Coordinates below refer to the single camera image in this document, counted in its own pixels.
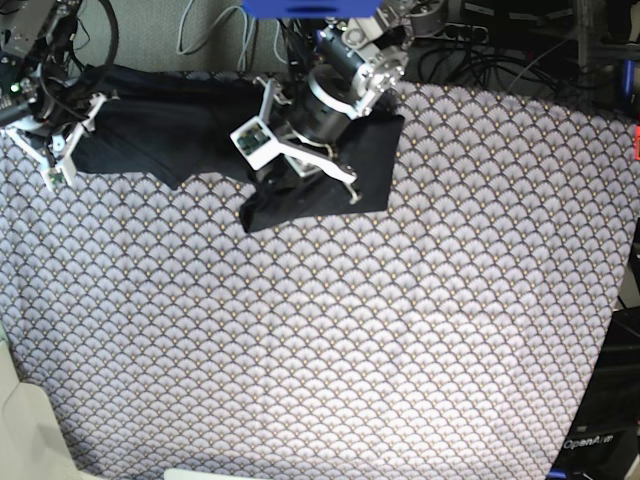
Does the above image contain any fan-patterned grey tablecloth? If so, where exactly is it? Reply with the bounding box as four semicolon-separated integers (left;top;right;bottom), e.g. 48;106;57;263
1;83;639;479

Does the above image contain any blue plastic mount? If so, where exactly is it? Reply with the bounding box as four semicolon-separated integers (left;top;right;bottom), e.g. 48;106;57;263
242;0;382;19

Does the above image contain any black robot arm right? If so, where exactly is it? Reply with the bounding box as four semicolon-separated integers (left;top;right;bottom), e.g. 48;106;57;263
1;1;119;191

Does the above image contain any red clamp at right edge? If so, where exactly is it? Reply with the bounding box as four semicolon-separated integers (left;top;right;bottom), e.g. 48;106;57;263
634;125;640;161

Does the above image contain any beige cardboard box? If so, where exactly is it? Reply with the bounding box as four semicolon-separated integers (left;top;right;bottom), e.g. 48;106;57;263
1;337;80;479

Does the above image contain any black T-shirt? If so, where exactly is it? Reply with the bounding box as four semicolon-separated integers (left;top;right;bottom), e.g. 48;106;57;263
72;66;404;233

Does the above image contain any black OpenArm box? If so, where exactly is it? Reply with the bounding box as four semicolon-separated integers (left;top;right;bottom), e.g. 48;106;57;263
547;307;640;479

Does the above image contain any white object at bottom edge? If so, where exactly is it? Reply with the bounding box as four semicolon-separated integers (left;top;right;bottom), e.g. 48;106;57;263
163;468;213;480

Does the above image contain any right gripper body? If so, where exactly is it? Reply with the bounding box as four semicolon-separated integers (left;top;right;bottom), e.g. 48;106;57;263
1;84;94;141

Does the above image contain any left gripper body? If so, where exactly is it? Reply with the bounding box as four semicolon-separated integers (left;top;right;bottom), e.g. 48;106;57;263
286;67;358;147

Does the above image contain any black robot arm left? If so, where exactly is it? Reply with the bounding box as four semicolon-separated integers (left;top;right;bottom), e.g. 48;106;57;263
230;1;449;203

